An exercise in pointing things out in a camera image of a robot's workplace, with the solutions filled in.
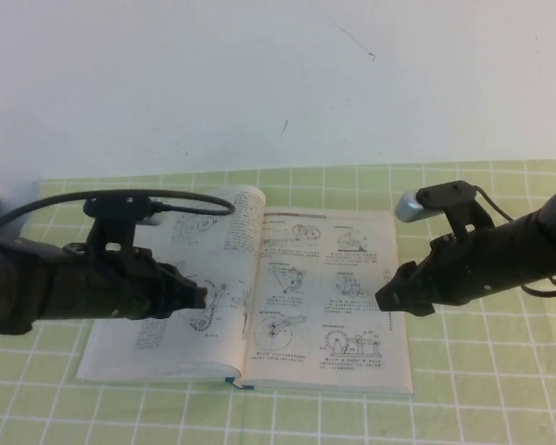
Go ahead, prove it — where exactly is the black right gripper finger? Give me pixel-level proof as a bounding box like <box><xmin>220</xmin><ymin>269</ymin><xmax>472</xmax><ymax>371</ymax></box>
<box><xmin>373</xmin><ymin>286</ymin><xmax>436</xmax><ymax>320</ymax></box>
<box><xmin>383</xmin><ymin>259</ymin><xmax>428</xmax><ymax>292</ymax></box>

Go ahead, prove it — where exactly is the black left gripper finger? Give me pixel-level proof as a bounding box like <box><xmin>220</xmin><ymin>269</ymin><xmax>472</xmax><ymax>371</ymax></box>
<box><xmin>165</xmin><ymin>286</ymin><xmax>210</xmax><ymax>321</ymax></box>
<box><xmin>158</xmin><ymin>261</ymin><xmax>201</xmax><ymax>294</ymax></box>

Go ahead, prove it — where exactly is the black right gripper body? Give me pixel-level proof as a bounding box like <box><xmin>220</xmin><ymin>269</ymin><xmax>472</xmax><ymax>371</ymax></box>
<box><xmin>411</xmin><ymin>225</ymin><xmax>507</xmax><ymax>307</ymax></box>

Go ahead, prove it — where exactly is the black right camera bracket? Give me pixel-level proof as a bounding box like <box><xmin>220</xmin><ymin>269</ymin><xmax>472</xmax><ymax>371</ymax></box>
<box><xmin>418</xmin><ymin>181</ymin><xmax>498</xmax><ymax>243</ymax></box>

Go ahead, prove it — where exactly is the black right camera cable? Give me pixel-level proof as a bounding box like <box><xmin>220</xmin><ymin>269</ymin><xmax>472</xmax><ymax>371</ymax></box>
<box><xmin>474</xmin><ymin>184</ymin><xmax>556</xmax><ymax>299</ymax></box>

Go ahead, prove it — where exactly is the book with technical drawings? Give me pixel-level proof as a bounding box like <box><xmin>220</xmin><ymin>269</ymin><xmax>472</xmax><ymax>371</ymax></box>
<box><xmin>75</xmin><ymin>185</ymin><xmax>415</xmax><ymax>396</ymax></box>

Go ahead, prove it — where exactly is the black camera cable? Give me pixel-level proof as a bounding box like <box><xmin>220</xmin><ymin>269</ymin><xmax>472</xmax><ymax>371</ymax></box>
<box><xmin>474</xmin><ymin>184</ymin><xmax>556</xmax><ymax>299</ymax></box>
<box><xmin>0</xmin><ymin>188</ymin><xmax>236</xmax><ymax>238</ymax></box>

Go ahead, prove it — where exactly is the black left camera bracket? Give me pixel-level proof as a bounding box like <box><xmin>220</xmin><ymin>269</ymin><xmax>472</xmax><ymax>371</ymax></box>
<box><xmin>82</xmin><ymin>190</ymin><xmax>157</xmax><ymax>261</ymax></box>

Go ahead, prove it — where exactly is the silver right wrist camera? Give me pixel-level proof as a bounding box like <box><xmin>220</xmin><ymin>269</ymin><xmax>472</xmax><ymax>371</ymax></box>
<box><xmin>396</xmin><ymin>189</ymin><xmax>446</xmax><ymax>223</ymax></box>

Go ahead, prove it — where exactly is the black left camera cable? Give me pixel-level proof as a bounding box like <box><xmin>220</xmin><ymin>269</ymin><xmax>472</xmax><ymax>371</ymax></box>
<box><xmin>0</xmin><ymin>188</ymin><xmax>236</xmax><ymax>238</ymax></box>

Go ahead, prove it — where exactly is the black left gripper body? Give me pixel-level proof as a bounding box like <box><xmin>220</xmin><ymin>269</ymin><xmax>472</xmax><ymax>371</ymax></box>
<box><xmin>62</xmin><ymin>242</ymin><xmax>169</xmax><ymax>322</ymax></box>

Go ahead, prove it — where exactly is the green checked tablecloth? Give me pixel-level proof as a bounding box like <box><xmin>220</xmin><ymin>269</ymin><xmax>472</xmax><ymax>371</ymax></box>
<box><xmin>0</xmin><ymin>159</ymin><xmax>556</xmax><ymax>445</ymax></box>

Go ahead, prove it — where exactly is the black camera bracket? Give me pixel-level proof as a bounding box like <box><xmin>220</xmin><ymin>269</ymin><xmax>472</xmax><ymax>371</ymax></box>
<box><xmin>82</xmin><ymin>190</ymin><xmax>157</xmax><ymax>261</ymax></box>
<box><xmin>418</xmin><ymin>181</ymin><xmax>498</xmax><ymax>243</ymax></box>

